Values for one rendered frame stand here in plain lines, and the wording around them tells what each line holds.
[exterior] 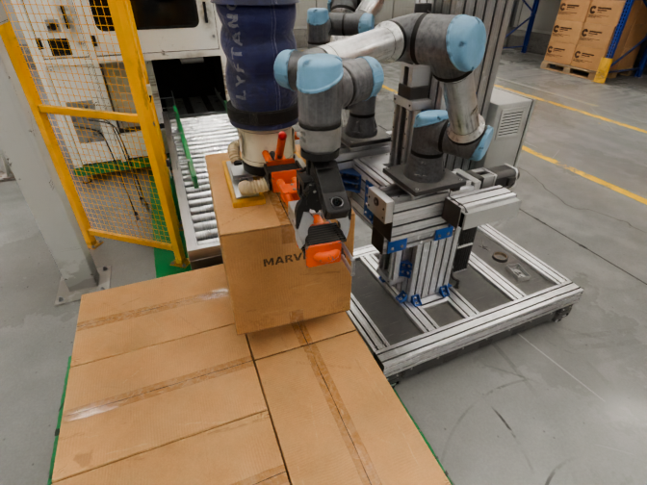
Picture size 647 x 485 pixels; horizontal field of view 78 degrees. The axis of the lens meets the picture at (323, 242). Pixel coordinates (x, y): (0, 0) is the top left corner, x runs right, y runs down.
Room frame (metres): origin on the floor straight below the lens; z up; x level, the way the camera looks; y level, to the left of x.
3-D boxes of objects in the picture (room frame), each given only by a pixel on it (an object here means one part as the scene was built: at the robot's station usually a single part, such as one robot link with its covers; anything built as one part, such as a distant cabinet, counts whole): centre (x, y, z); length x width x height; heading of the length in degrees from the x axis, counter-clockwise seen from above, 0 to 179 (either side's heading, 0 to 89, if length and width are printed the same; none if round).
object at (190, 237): (2.59, 1.03, 0.50); 2.31 x 0.05 x 0.19; 21
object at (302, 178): (0.71, 0.01, 1.34); 0.09 x 0.08 x 0.12; 18
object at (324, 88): (0.70, 0.00, 1.50); 0.09 x 0.08 x 0.11; 141
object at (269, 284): (1.26, 0.19, 0.87); 0.60 x 0.40 x 0.40; 18
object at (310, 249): (0.69, 0.01, 1.20); 0.08 x 0.07 x 0.05; 17
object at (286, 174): (1.02, 0.11, 1.20); 0.10 x 0.08 x 0.06; 107
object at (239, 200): (1.23, 0.28, 1.10); 0.34 x 0.10 x 0.05; 17
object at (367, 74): (0.79, -0.04, 1.50); 0.11 x 0.11 x 0.08; 51
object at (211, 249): (1.61, 0.30, 0.58); 0.70 x 0.03 x 0.06; 111
